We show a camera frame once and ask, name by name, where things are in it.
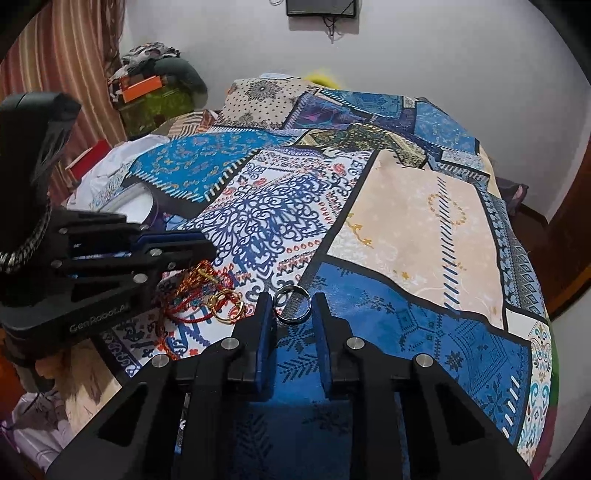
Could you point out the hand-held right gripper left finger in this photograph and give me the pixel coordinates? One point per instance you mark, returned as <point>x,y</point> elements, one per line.
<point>266,334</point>

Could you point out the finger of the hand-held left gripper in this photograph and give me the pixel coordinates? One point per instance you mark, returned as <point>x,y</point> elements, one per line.
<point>159,258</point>
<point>168,238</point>

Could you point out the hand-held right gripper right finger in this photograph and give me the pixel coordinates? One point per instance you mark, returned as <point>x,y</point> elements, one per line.
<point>322,344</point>

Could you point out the white cloth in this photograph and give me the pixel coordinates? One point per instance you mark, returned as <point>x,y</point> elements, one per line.
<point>115,184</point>

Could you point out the blue patterned pillow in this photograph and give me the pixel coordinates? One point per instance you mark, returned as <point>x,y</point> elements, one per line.
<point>194,159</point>

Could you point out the red box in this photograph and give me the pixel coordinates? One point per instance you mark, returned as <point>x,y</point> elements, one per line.
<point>90,159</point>

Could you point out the light floral cloth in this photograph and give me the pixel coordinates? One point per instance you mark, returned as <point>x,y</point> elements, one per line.
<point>32,424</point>

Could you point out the orange box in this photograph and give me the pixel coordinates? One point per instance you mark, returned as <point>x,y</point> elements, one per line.
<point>141,87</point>

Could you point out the patchwork printed blanket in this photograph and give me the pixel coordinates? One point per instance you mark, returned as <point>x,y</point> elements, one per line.
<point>415,221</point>

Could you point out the beige patterned pillow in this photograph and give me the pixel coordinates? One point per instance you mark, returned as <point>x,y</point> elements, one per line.
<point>263,99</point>

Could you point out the pile of clothes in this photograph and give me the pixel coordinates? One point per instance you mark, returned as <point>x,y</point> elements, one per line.
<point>152,64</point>

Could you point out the striped curtain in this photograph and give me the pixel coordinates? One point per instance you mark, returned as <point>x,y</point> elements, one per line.
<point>55,50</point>

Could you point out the yellow cloth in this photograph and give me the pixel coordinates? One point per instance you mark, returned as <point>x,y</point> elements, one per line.
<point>325,77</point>

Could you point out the dark purple cloth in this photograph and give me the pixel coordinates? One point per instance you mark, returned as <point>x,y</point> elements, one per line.
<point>512,191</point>

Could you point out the wooden door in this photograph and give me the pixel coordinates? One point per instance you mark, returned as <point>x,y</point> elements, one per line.
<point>570,240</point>

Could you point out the black wall-mounted screen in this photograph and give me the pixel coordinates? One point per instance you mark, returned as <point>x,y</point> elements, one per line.
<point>322,7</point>

